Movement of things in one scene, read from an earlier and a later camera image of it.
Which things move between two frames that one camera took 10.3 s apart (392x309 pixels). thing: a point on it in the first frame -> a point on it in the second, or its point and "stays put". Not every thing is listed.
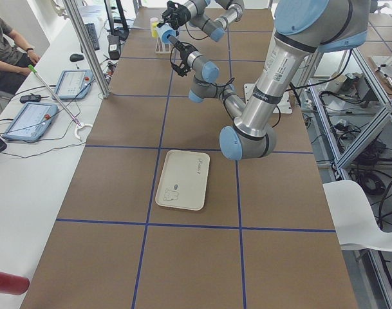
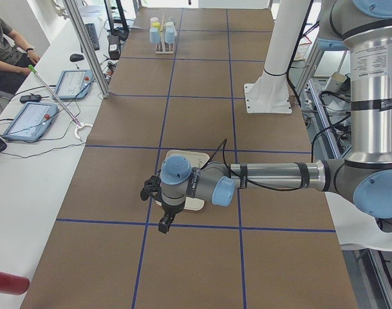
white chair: (354, 220) stays put
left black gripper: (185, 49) -> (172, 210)
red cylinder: (8, 283) stays put
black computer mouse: (76, 57) stays put
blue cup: (164, 36) -> (154, 35)
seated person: (9, 56) stays put
